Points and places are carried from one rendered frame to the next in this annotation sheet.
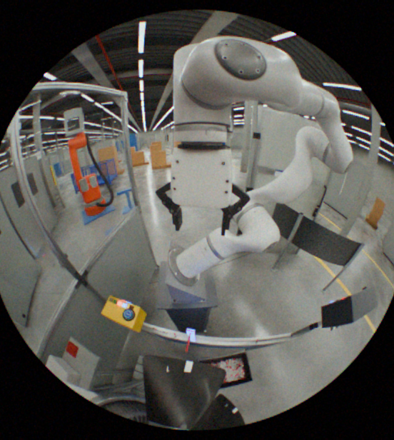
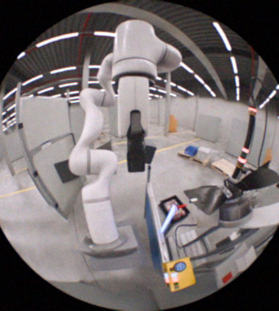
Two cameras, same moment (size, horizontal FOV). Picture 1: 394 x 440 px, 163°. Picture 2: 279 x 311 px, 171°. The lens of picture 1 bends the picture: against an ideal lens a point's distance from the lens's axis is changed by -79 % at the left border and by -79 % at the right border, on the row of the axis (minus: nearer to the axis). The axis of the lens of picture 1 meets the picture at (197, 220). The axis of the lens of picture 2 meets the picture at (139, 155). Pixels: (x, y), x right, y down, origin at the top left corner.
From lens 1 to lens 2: 0.32 m
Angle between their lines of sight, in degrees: 86
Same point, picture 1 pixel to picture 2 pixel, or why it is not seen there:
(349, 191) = (78, 129)
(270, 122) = (27, 109)
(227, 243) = (105, 184)
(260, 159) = (28, 144)
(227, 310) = not seen: hidden behind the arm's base
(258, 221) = (102, 155)
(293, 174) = (96, 116)
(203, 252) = (104, 210)
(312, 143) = (94, 97)
